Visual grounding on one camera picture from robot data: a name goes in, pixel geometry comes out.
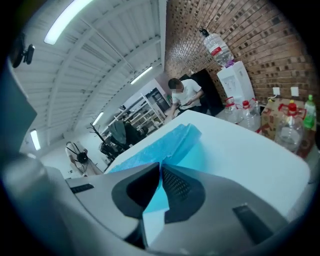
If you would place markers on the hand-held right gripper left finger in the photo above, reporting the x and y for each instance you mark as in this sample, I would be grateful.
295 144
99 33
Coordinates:
130 192

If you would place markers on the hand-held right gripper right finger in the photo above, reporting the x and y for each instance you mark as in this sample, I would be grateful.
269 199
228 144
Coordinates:
190 200

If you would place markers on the blue plastic bag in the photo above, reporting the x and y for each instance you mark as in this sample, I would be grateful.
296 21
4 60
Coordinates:
160 150

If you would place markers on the office chair with grey jacket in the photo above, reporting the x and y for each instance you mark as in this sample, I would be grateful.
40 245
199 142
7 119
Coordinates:
120 136

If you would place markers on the black coat rack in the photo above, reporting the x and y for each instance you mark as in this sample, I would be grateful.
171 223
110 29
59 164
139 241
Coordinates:
95 133

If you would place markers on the long ceiling light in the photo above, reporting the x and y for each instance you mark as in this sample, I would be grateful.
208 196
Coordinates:
66 21
35 140
98 118
141 75

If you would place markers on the white shelf unit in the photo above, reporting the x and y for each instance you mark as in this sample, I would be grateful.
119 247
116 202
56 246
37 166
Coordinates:
155 105

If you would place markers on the black panel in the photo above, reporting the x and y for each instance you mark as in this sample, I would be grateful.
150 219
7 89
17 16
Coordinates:
210 92

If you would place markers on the brown cardboard box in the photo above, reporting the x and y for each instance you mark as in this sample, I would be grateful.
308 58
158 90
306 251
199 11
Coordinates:
270 117

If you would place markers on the white water dispenser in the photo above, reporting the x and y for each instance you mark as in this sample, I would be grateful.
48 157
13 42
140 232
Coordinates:
236 82

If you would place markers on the green plastic bottle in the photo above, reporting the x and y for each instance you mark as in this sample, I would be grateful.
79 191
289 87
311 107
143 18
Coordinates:
310 112

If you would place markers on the clear water jug red label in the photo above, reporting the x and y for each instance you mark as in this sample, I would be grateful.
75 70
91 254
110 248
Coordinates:
218 51

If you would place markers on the white wall socket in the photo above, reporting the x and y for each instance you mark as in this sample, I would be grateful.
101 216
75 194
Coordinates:
276 91
294 91

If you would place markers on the black mounted camera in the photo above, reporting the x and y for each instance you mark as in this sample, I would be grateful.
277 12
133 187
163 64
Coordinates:
21 53

